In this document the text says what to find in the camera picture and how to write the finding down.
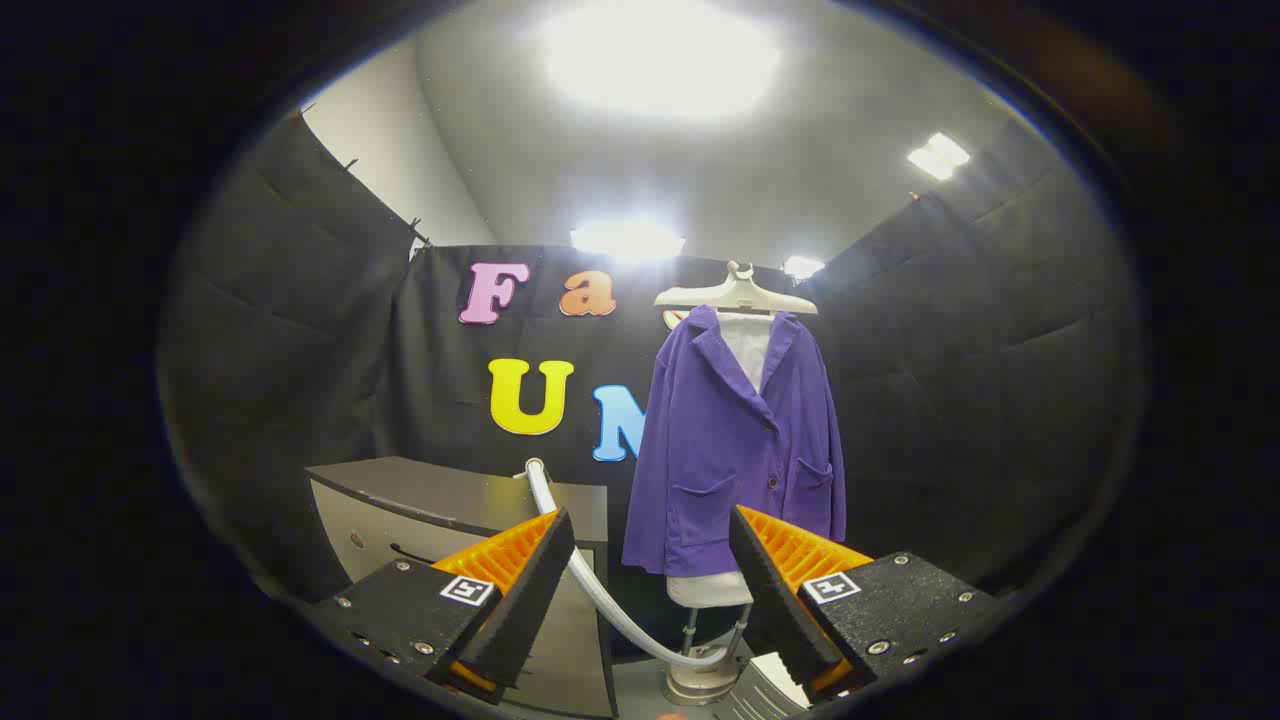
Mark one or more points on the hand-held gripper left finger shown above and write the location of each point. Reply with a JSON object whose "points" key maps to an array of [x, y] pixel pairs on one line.
{"points": [[525, 600]]}

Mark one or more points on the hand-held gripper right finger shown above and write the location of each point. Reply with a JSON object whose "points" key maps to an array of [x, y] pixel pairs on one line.
{"points": [[775, 590]]}

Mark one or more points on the white garment steamer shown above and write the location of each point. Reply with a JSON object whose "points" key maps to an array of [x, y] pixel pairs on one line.
{"points": [[600, 600]]}

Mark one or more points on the white clothes hanger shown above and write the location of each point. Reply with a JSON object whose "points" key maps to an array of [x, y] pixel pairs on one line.
{"points": [[735, 295]]}

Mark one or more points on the white flat board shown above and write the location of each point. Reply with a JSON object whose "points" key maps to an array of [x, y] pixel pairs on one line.
{"points": [[775, 685]]}

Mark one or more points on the metal mannequin stand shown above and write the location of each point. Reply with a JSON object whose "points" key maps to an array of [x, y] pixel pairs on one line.
{"points": [[700, 680]]}

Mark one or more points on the grey cabinet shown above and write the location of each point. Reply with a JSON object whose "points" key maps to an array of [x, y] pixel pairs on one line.
{"points": [[420, 500]]}

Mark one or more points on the white mannequin torso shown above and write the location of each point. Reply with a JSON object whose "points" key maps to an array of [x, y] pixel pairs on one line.
{"points": [[748, 345]]}

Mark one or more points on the black backdrop cloth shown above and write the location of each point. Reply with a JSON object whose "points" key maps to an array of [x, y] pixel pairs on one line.
{"points": [[950, 380]]}

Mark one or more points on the small ceiling light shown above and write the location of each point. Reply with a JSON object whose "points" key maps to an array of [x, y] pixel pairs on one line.
{"points": [[803, 267], [938, 156]]}

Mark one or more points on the large ceiling light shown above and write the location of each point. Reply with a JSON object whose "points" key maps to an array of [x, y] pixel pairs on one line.
{"points": [[660, 55]]}

